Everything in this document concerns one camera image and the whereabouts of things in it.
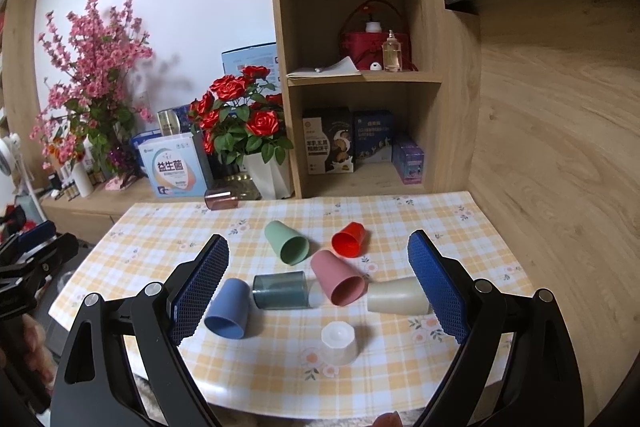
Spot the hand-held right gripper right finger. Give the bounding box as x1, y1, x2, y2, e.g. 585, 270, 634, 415
407, 231, 588, 427

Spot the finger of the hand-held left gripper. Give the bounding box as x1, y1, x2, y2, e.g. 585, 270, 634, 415
10, 232, 81, 290
14, 219, 58, 252

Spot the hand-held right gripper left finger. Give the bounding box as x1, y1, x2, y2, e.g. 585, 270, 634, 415
50, 234, 231, 427

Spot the blue cup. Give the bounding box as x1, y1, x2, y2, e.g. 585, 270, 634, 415
203, 278, 250, 339

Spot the cream cup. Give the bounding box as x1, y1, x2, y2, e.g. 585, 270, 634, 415
366, 277, 432, 315

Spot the clear dark teal cup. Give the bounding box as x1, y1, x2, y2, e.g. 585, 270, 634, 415
251, 271, 309, 310

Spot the green cup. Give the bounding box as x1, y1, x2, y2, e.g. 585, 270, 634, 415
264, 220, 310, 266

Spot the pink cup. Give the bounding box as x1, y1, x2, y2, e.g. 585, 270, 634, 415
310, 250, 366, 307

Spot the red cup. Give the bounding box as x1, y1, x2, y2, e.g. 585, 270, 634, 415
331, 221, 367, 260

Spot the white translucent cup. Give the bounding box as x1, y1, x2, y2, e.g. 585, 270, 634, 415
320, 321, 359, 367

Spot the brown transparent cup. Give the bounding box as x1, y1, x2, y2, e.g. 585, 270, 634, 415
204, 188, 242, 211

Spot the person's left hand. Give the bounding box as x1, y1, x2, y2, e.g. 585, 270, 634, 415
0, 313, 51, 408

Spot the low wooden cabinet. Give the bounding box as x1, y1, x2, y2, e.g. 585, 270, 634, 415
40, 177, 296, 250

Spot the row of small bottles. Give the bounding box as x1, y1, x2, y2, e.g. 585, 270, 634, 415
47, 172, 108, 202

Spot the white bottle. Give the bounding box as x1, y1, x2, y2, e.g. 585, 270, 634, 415
72, 159, 95, 198

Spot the white fan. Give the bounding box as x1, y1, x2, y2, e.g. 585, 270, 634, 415
0, 133, 25, 180

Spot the white and orange box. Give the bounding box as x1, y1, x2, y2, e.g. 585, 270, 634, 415
145, 132, 213, 198

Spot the small purple box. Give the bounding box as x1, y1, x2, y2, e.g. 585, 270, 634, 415
392, 137, 427, 185

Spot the white faceted vase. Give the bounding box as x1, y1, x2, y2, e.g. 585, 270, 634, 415
243, 152, 295, 200

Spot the wooden shelf unit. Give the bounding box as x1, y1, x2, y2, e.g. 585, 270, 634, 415
265, 0, 482, 202

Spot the dark blue box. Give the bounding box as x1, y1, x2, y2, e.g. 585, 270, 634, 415
352, 109, 397, 164

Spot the metal tin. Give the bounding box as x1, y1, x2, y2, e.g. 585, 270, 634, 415
157, 109, 182, 138

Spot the pink blossom bouquet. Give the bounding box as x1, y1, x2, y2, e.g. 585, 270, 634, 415
30, 0, 156, 175

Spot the red rose bouquet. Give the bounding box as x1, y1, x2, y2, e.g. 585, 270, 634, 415
189, 65, 295, 166

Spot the black and white snack box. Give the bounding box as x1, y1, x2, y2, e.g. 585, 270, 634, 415
302, 107, 355, 175

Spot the blue and white box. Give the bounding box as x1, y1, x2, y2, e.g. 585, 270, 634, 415
221, 42, 278, 80

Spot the clear perfume bottle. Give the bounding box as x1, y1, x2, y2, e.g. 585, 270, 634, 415
382, 29, 403, 72

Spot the open notebook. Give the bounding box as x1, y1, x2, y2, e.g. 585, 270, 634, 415
286, 56, 363, 82

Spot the red gift basket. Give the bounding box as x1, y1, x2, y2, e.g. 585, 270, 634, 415
340, 0, 418, 72

